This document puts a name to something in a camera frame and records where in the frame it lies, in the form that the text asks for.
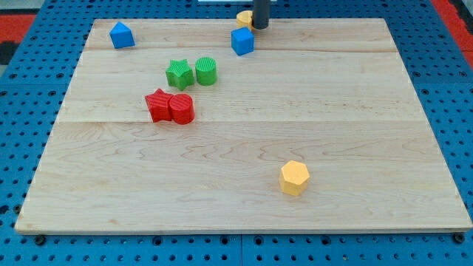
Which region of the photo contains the yellow hexagon block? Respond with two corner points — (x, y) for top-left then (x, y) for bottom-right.
(279, 160), (310, 196)

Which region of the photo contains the red cylinder block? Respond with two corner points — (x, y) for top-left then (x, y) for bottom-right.
(169, 94), (195, 125)

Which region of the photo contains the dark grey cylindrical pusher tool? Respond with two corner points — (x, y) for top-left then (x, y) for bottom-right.
(252, 0), (271, 30)

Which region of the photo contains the light wooden board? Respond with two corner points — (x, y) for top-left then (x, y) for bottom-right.
(16, 18), (472, 235)

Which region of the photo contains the green cylinder block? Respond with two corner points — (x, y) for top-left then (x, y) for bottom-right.
(194, 57), (217, 86)

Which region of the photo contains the blue cube block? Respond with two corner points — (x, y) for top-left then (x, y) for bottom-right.
(231, 27), (254, 56)

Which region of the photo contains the blue pentagon block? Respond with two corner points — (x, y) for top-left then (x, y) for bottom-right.
(109, 21), (135, 49)

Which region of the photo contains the red star block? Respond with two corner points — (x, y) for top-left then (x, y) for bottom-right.
(145, 89), (173, 123)

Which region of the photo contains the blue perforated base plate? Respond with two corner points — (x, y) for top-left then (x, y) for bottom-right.
(1, 1), (472, 265)

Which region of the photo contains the green star block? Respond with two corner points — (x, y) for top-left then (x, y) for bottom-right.
(166, 59), (194, 91)

